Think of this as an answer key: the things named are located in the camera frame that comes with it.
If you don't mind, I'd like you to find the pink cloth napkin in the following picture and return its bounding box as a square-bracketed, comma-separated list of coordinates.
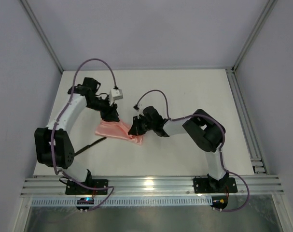
[95, 120, 143, 145]

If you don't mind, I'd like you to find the black handled knife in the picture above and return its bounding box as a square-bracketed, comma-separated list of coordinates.
[75, 137, 107, 156]

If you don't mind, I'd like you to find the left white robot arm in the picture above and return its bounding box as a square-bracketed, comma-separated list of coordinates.
[34, 77, 120, 190]

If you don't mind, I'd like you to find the left small controller board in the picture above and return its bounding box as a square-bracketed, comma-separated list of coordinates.
[76, 197, 94, 213]

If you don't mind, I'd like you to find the small controller board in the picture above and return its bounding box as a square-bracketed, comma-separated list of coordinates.
[210, 196, 228, 212]
[76, 197, 94, 213]

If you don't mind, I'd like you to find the right small controller board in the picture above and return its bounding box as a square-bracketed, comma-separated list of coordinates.
[210, 196, 228, 212]

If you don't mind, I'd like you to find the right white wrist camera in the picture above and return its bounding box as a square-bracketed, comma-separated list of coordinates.
[133, 103, 144, 116]

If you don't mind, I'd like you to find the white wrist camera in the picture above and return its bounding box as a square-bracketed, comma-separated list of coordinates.
[133, 103, 144, 116]
[109, 88, 123, 106]

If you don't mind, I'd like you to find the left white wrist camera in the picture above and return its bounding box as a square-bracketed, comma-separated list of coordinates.
[109, 88, 123, 106]

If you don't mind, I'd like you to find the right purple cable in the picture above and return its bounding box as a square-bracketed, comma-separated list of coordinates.
[134, 89, 251, 213]

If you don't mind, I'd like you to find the purple cable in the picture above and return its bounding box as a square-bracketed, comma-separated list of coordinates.
[134, 89, 251, 213]
[50, 58, 119, 211]

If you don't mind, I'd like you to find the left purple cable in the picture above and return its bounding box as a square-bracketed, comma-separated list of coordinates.
[50, 58, 119, 211]

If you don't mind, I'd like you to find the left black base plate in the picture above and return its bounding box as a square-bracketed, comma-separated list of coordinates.
[58, 175, 109, 196]

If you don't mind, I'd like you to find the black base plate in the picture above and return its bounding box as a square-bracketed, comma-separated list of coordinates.
[58, 175, 109, 196]
[193, 175, 238, 194]

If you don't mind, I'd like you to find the slotted cable duct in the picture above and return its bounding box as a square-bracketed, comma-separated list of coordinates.
[31, 196, 211, 207]

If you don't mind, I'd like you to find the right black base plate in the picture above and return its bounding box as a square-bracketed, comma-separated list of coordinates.
[193, 175, 238, 194]

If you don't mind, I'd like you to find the front aluminium rail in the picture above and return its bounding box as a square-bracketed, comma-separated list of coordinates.
[20, 175, 284, 197]

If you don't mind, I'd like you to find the aluminium rail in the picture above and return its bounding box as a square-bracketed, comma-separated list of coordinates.
[20, 175, 284, 197]
[225, 68, 268, 175]

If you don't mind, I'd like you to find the right side aluminium rail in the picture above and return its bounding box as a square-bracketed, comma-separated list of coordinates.
[225, 68, 268, 175]

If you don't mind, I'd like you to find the left corner aluminium post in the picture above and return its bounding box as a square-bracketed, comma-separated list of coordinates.
[18, 0, 64, 73]

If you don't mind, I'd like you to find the corner aluminium post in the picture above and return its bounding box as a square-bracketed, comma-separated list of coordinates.
[232, 0, 278, 72]
[18, 0, 64, 73]

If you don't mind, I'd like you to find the right corner aluminium post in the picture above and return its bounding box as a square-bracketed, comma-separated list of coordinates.
[232, 0, 278, 72]

